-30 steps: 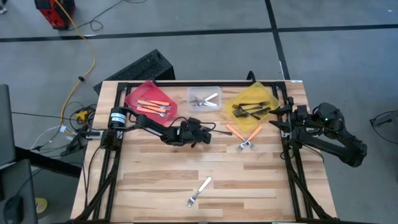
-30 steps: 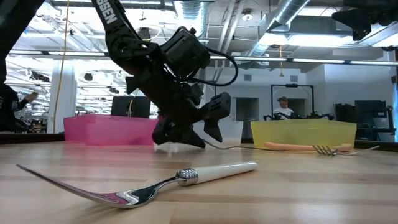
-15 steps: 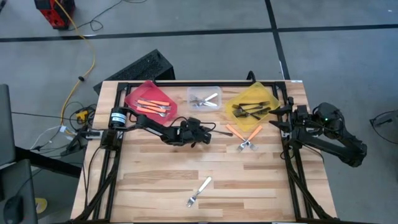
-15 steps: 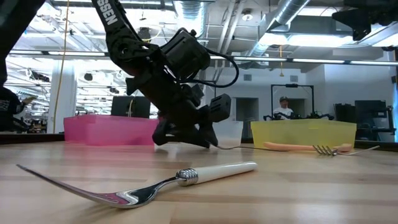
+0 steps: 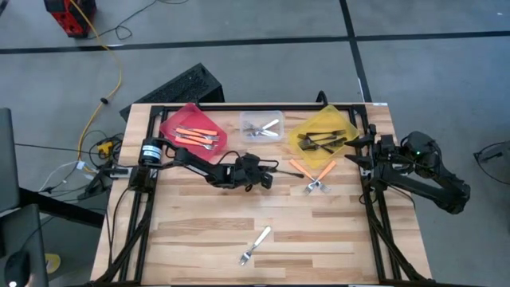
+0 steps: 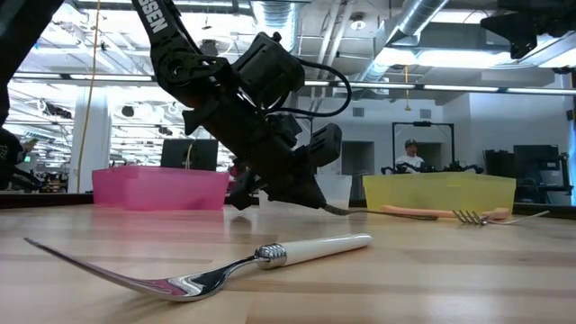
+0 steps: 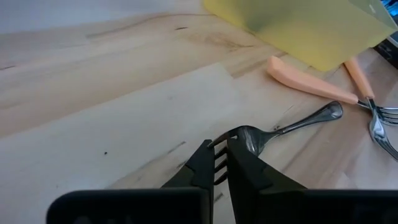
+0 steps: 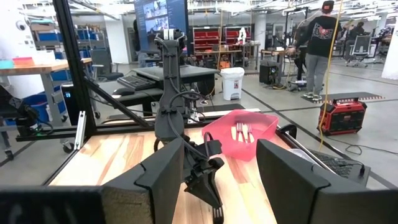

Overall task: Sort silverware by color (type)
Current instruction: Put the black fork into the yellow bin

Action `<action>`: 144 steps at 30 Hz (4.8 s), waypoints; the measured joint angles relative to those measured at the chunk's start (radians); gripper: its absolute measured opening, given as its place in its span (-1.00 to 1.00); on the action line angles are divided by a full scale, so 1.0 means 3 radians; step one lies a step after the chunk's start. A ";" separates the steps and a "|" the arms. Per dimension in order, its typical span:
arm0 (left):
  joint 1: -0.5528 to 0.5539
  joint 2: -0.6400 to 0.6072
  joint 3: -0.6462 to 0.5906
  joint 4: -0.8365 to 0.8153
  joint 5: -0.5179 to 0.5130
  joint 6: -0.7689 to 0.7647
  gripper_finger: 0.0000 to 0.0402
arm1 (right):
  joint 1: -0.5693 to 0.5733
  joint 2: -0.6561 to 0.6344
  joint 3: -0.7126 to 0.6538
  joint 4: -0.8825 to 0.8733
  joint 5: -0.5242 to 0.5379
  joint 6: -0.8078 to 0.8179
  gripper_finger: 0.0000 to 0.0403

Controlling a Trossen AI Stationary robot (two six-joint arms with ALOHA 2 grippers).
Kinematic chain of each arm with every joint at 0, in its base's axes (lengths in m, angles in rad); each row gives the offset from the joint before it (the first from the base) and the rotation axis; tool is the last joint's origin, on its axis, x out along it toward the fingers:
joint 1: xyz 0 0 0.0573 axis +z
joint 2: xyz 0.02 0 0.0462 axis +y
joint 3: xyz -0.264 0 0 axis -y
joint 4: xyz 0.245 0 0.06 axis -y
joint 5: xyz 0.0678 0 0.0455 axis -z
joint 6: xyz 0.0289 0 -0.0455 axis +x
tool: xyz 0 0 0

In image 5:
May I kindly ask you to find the clear plastic bin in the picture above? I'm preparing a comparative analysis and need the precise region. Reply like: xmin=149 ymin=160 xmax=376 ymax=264
xmin=239 ymin=110 xmax=285 ymax=144

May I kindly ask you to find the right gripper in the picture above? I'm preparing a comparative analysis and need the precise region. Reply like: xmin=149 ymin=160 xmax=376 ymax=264
xmin=344 ymin=124 xmax=404 ymax=173

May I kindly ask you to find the thin black floor cable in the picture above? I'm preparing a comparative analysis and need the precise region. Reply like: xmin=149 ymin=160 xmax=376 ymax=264
xmin=85 ymin=0 xmax=190 ymax=41

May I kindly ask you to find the yellow floor cable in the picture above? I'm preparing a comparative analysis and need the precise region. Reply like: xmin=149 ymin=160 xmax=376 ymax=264
xmin=68 ymin=0 xmax=124 ymax=160

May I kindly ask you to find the orange-handled fork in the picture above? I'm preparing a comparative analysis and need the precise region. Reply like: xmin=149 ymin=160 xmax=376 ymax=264
xmin=288 ymin=158 xmax=332 ymax=195
xmin=174 ymin=136 xmax=218 ymax=151
xmin=170 ymin=126 xmax=219 ymax=139
xmin=301 ymin=159 xmax=338 ymax=197
xmin=175 ymin=128 xmax=221 ymax=142

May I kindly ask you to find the white cable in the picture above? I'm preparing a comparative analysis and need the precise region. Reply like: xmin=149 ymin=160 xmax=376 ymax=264
xmin=37 ymin=159 xmax=99 ymax=195

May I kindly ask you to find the red and black equipment case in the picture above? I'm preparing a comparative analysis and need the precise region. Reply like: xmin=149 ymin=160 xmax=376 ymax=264
xmin=42 ymin=0 xmax=98 ymax=39

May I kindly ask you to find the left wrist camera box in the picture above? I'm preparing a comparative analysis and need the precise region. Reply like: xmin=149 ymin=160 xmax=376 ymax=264
xmin=258 ymin=173 xmax=275 ymax=191

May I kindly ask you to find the dark grey monitor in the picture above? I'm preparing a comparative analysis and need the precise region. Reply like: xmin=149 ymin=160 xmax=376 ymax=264
xmin=0 ymin=107 xmax=21 ymax=214

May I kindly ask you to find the white-handled fork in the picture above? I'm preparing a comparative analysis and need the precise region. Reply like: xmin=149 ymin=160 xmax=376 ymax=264
xmin=243 ymin=121 xmax=281 ymax=139
xmin=237 ymin=226 xmax=273 ymax=267
xmin=245 ymin=118 xmax=281 ymax=139

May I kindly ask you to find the pink plastic bin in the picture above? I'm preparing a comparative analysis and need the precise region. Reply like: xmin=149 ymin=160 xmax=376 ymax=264
xmin=159 ymin=102 xmax=229 ymax=163

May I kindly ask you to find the black floor beam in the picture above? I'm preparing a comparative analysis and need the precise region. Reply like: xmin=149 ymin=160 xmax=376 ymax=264
xmin=18 ymin=186 xmax=107 ymax=229

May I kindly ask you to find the yellow plastic bin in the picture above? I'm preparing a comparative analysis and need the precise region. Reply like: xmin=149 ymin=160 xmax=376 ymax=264
xmin=288 ymin=104 xmax=360 ymax=169

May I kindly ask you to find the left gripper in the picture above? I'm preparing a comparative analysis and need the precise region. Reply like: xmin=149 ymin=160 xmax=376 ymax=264
xmin=233 ymin=153 xmax=281 ymax=191

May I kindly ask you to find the black computer mouse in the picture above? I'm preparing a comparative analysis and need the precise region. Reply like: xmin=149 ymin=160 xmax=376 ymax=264
xmin=3 ymin=250 xmax=32 ymax=287

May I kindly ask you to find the black looped floor cable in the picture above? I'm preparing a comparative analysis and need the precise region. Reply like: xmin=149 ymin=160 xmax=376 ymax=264
xmin=472 ymin=141 xmax=510 ymax=208

